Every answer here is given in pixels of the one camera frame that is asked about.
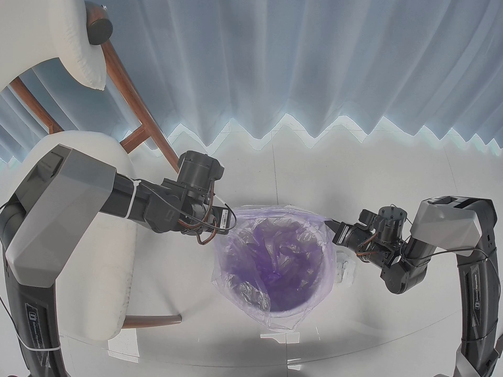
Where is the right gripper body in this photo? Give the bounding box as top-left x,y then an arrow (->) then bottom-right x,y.
332,221 -> 379,253

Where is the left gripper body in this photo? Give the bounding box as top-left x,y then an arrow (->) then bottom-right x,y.
201,205 -> 237,235

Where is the white plastic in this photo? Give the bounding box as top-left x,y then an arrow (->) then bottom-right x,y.
334,250 -> 357,287

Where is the purple plastic bag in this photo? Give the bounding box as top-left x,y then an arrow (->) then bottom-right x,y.
211,204 -> 338,331

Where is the white trash bin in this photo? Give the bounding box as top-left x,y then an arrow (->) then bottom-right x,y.
215,207 -> 336,319

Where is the wooden chair with white cushions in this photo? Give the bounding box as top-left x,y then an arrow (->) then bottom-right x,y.
0,0 -> 183,342

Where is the pale blue curtain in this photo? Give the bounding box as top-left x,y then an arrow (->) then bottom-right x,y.
0,0 -> 503,164

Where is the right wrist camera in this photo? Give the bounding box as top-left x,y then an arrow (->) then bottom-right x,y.
359,209 -> 379,229

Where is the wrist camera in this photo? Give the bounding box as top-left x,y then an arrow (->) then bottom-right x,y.
204,159 -> 226,181
359,209 -> 379,229

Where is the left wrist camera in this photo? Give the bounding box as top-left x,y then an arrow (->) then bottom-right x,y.
204,159 -> 226,181

